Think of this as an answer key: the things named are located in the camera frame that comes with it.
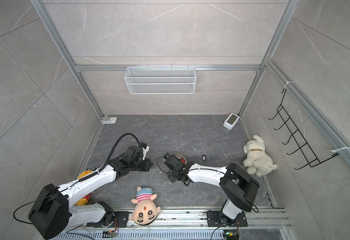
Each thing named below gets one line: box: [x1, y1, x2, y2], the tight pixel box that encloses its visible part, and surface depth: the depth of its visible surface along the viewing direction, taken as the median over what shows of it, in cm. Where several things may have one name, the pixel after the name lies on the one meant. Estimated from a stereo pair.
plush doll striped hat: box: [128, 186, 161, 226], surface depth 73 cm
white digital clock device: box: [223, 113, 240, 130], surface depth 113 cm
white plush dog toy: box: [243, 134, 278, 177], surface depth 88 cm
